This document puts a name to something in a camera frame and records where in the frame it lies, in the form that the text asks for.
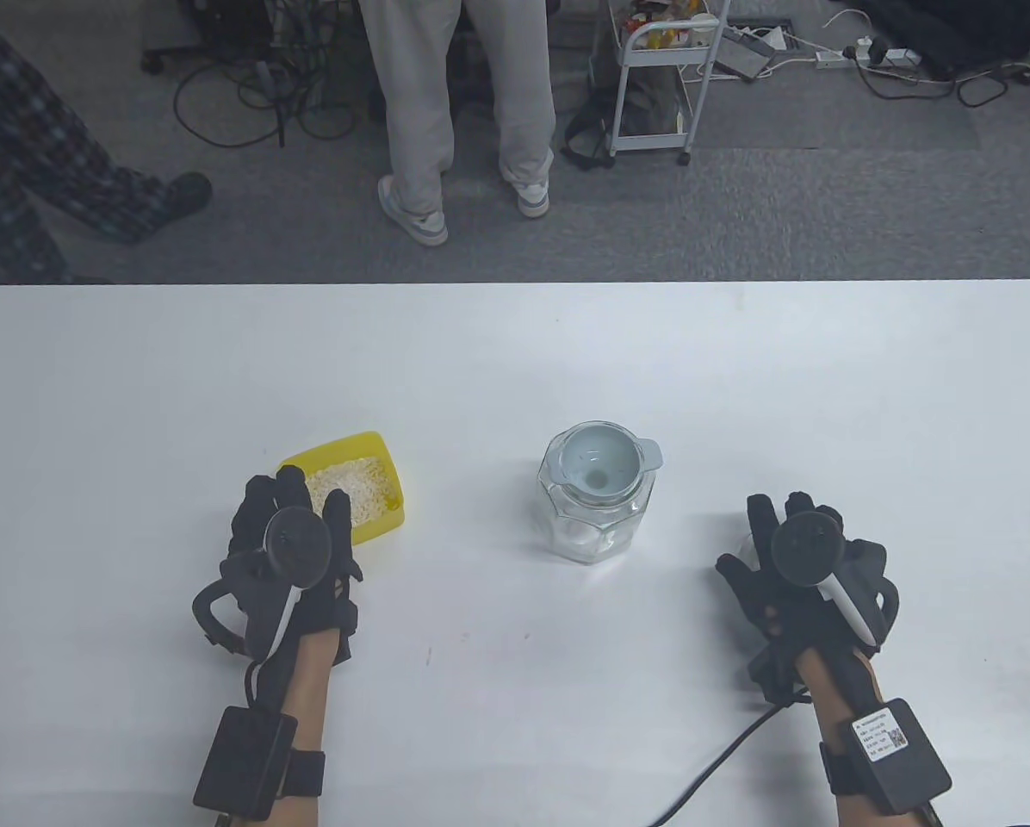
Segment person's left hand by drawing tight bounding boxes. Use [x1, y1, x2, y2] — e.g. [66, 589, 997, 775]
[220, 465, 363, 664]

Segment person's right hand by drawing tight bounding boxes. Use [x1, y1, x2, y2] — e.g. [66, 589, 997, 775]
[716, 491, 899, 707]

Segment yellow plastic container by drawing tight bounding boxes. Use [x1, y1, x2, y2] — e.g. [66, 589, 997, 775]
[277, 431, 406, 545]

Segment clear glass jar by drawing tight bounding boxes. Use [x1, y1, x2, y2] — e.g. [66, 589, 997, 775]
[538, 420, 658, 565]

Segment pale blue funnel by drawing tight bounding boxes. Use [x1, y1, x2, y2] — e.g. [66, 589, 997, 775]
[552, 422, 664, 505]

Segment plain black forearm box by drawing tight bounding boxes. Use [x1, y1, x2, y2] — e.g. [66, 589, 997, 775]
[193, 706, 326, 821]

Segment person's right forearm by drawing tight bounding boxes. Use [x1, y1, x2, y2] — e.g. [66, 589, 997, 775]
[795, 650, 921, 827]

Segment person's left forearm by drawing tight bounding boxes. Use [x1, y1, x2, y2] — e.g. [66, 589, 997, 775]
[252, 629, 344, 827]

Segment black and white controller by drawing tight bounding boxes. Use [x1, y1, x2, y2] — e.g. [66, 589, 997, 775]
[192, 508, 335, 660]
[772, 510, 879, 647]

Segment black box with white label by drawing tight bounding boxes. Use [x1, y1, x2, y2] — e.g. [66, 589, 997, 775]
[819, 698, 952, 818]

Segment white sneaker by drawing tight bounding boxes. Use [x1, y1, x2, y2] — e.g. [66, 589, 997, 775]
[499, 158, 555, 219]
[378, 175, 449, 248]

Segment black bag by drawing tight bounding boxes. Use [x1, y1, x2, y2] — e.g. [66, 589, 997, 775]
[562, 65, 688, 171]

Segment white power strip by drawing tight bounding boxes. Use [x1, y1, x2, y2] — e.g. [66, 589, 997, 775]
[815, 47, 923, 70]

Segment white wheeled cart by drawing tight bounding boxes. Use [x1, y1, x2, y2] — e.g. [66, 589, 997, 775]
[597, 0, 731, 166]

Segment black fabric bundle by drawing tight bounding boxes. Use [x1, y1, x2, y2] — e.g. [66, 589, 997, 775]
[859, 0, 1030, 80]

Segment pile of colourful packets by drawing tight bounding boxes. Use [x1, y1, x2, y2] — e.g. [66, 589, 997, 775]
[623, 0, 718, 48]

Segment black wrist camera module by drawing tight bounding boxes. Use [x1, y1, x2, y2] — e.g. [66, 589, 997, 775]
[748, 637, 804, 709]

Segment smooth black cable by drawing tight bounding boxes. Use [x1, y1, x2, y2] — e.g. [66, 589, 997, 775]
[648, 702, 774, 827]

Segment tangle of black floor cables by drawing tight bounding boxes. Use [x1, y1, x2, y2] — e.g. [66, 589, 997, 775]
[173, 0, 374, 149]

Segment black looped floor cable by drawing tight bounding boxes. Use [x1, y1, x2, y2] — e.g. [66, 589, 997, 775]
[851, 56, 1011, 109]

